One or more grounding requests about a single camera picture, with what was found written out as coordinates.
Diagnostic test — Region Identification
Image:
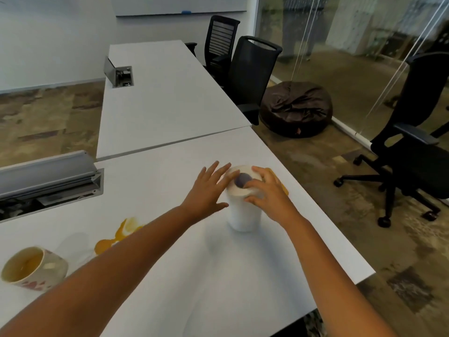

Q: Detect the wooden coaster with mesh disc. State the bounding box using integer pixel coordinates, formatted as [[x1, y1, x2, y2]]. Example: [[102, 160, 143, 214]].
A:
[[261, 167, 290, 197]]

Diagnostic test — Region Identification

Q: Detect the large grey cable box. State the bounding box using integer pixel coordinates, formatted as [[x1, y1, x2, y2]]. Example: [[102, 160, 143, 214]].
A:
[[0, 150, 105, 222]]

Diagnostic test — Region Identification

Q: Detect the person's left forearm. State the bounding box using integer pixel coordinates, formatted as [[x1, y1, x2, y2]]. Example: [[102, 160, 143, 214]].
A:
[[0, 206, 197, 337]]

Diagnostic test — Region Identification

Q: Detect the black slatted-back office chair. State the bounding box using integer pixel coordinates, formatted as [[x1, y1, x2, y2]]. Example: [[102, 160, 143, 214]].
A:
[[185, 15, 241, 80]]

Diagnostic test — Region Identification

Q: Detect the cream mug with tea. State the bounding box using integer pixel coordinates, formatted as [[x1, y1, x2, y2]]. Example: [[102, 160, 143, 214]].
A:
[[0, 246, 69, 292]]

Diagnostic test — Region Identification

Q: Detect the person's left hand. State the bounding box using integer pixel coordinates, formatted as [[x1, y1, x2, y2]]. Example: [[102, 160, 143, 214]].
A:
[[179, 160, 232, 225]]

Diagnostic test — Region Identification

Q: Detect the white whiteboard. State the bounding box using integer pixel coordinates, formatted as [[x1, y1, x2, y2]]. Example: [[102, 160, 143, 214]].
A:
[[110, 0, 248, 17]]

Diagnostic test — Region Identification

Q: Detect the tea puddle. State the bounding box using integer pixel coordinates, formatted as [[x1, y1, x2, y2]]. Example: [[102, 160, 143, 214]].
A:
[[94, 217, 145, 256]]

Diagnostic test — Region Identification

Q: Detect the person's right hand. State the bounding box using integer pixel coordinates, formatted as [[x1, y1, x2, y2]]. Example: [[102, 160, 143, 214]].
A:
[[244, 166, 302, 228]]

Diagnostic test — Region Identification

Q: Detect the black solid-back office chair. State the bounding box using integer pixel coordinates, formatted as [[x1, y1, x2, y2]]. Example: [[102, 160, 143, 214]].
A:
[[224, 35, 283, 126]]

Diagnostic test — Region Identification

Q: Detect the small grey cable box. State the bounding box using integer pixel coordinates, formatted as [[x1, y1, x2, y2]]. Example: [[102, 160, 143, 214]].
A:
[[103, 56, 134, 89]]

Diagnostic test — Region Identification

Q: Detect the white paper towel roll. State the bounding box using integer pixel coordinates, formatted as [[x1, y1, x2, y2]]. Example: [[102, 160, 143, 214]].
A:
[[224, 164, 264, 233]]

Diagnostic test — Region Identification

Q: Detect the person's right forearm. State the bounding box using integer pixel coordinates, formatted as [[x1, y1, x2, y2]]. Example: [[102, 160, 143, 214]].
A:
[[280, 213, 397, 337]]

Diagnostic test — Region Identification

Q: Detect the dark brown bean bag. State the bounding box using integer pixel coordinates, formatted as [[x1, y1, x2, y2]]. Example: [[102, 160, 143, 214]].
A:
[[259, 81, 334, 139]]

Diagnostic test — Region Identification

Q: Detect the white adjoining table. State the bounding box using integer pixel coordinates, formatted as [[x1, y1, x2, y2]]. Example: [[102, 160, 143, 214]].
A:
[[96, 39, 253, 161]]

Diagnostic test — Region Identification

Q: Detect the black wheeled office chair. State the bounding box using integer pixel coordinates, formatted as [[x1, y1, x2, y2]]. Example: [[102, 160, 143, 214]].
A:
[[333, 51, 449, 228]]

